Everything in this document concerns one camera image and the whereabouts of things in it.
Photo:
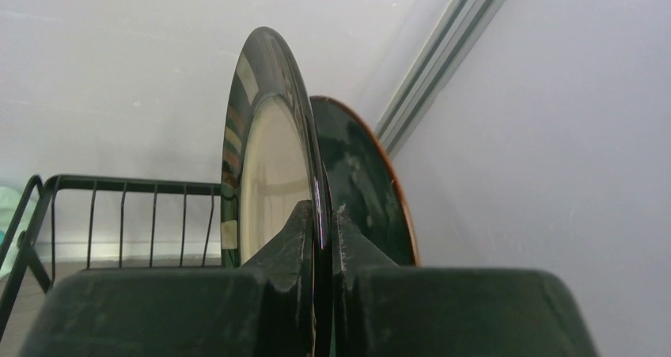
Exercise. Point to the black wire dish rack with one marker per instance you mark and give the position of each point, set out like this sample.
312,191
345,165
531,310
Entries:
89,222

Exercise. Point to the dark blue floral plate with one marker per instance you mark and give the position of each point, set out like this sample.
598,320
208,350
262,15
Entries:
362,181

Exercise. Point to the black rimmed cream plate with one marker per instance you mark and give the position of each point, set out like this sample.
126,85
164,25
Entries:
275,208

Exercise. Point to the mint green cartoon cloth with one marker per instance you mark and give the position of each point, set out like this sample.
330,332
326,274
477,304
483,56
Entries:
10,199

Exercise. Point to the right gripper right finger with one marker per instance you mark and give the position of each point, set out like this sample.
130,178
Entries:
386,309

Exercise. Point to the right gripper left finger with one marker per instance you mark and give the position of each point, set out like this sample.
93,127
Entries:
261,308

